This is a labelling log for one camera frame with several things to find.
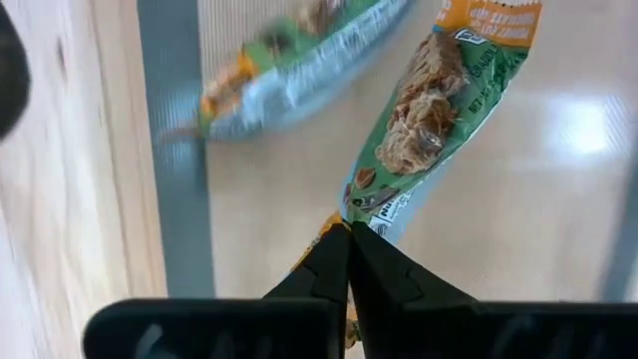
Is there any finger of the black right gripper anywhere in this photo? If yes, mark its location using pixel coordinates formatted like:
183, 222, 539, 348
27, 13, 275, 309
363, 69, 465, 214
0, 0, 32, 144

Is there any green orange wrapper granola bar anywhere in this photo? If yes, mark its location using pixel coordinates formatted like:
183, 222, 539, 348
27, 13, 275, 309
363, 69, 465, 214
198, 0, 415, 144
293, 0, 544, 350

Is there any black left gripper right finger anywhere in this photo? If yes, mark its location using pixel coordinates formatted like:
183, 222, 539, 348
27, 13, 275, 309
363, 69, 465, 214
348, 221, 638, 359

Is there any brown silicone baking mat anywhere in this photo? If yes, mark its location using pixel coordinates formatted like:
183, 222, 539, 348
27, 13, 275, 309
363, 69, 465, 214
137, 0, 638, 305

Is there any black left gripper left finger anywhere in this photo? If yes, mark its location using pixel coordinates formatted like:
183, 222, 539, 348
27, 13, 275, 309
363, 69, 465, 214
82, 222, 353, 359

